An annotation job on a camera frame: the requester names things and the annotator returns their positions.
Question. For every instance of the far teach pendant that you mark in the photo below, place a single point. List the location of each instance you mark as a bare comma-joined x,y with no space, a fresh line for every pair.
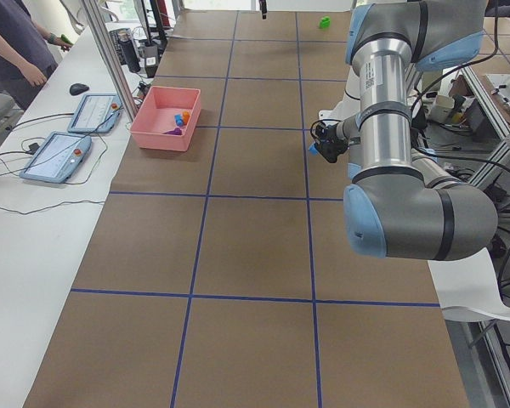
96,113

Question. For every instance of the small blue block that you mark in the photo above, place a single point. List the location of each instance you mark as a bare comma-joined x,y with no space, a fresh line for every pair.
179,120

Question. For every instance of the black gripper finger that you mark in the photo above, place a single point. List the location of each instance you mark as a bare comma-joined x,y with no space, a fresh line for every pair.
263,8

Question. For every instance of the person in dark shirt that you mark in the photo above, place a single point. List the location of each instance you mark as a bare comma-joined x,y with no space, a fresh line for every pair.
26,62

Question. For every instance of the aluminium frame post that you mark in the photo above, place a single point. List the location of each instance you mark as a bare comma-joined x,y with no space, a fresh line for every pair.
108,53

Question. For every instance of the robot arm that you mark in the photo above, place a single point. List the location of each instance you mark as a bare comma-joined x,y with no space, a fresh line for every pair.
401,203

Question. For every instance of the pink plastic box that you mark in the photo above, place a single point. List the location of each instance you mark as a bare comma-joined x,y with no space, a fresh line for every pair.
156,115

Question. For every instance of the teach pendant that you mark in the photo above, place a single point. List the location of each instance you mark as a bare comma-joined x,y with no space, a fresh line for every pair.
57,158
96,113

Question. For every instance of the black bottle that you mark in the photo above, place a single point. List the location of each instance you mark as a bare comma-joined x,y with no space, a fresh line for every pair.
129,52

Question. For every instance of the green block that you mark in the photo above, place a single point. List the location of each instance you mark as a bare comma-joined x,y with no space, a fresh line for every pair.
324,22

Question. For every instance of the white chair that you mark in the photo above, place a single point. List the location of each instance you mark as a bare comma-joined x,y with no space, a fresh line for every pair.
467,289

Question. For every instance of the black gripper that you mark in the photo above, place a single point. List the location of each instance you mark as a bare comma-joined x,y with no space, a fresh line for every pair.
332,142

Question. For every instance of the black computer mouse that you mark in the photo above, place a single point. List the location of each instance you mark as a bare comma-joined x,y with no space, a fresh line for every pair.
78,88

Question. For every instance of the near teach pendant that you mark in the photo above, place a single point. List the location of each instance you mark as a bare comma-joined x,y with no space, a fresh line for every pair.
57,158

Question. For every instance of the purple block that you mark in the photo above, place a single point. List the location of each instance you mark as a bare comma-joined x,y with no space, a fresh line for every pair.
177,131

